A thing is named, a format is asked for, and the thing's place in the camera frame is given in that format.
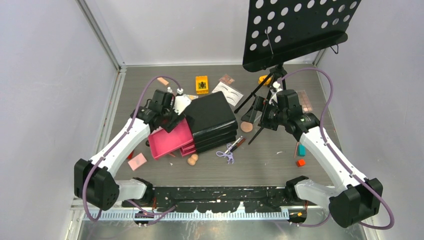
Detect yellow toy block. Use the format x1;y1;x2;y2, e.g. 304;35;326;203
195;75;209;95

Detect teal block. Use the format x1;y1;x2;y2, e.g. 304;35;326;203
296;144;306;157

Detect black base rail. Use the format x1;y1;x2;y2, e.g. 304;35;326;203
133;186;307;213

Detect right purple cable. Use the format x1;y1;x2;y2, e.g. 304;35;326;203
280;67;396;230

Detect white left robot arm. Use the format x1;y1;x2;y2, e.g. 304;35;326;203
73;88;191;211

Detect black drawer organizer cabinet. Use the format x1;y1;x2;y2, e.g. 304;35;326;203
184;91;238;154

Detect red lip gloss tube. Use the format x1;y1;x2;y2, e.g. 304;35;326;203
230;138;246;153

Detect pink lip pencil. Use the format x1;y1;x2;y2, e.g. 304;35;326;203
293;142;300;158

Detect small eyeshadow palette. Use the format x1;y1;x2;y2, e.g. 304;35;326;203
219;74;235;86

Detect pink sponge block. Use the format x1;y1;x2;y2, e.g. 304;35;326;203
128;153;147;171

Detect black perforated music stand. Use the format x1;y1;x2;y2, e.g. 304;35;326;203
242;0;361;73

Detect black makeup brush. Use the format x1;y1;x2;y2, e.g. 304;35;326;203
248;126;264;145

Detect purple eyelash curler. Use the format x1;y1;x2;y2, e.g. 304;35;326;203
215;143;235;164

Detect pink top drawer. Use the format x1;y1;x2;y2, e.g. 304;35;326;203
147;119;194;160

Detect black tripod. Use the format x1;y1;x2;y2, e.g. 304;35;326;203
233;63;288;114

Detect red small block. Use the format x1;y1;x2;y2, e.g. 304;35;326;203
296;159;306;167

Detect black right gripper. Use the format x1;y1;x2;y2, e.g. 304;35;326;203
241;96;288;132

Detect orange beauty blender sponge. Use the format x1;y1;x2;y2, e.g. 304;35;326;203
187;154;199;166

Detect beige sponge block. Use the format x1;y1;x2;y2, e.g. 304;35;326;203
156;77;169;87

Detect white makeup pencil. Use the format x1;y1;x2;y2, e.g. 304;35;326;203
229;135;243;150

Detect long eyeshadow palette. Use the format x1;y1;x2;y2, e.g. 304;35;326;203
297;90;313;113

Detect white bottle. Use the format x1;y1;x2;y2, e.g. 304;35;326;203
173;94;192;115

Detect small makeup tube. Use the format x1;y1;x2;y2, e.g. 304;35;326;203
187;94;199;100

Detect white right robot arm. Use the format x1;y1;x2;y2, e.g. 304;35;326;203
241;89;383;228

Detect false eyelash card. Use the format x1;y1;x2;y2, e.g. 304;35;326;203
212;81;244;107

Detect pink lower drawers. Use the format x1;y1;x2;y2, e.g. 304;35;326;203
179;142;196;157

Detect round orange powder puff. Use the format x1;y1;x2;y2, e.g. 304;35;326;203
240;121;253;133

